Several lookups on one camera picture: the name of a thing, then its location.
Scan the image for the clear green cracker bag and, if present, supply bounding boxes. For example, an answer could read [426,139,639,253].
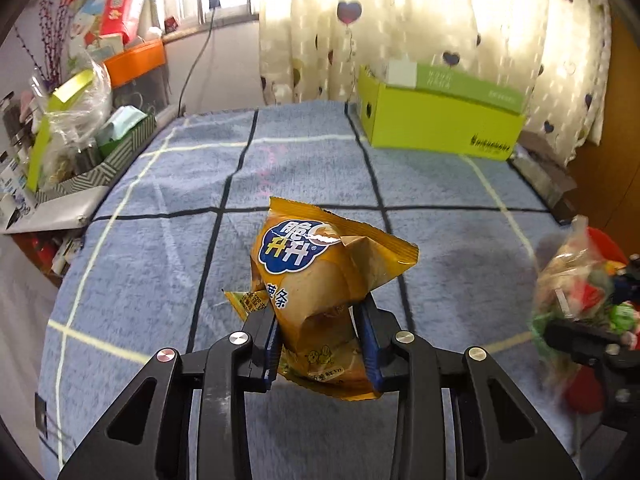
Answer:
[530,216,630,391]

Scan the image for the heart pattern curtain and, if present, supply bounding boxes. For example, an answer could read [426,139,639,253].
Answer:
[252,0,612,164]

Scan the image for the purple dried flower branches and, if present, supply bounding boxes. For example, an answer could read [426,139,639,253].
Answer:
[13,0,72,89]

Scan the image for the brown checkered cloth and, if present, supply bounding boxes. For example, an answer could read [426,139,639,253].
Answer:
[510,131,576,226]

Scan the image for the black binder clip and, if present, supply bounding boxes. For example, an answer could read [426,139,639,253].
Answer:
[34,392,49,440]

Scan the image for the patterned storage tray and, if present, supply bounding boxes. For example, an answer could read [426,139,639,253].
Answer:
[36,116,156,203]

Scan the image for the blue plaid tablecloth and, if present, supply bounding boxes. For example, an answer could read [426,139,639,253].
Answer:
[38,102,574,479]

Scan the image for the clear plastic bag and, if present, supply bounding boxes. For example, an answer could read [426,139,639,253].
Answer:
[27,49,112,191]

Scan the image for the wooden wardrobe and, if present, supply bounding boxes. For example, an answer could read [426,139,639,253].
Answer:
[568,16,640,254]

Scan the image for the orange box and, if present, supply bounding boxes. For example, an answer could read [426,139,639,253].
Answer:
[104,39,166,88]

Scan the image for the yellow chip bag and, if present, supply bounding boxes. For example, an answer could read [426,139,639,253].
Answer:
[226,197,419,401]

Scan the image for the white side table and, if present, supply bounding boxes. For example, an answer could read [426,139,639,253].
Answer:
[1,185,110,235]

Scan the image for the red round plastic basket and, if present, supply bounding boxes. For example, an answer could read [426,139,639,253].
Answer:
[564,226,629,415]

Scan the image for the green cardboard box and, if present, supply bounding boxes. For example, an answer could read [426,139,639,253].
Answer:
[358,61,525,160]

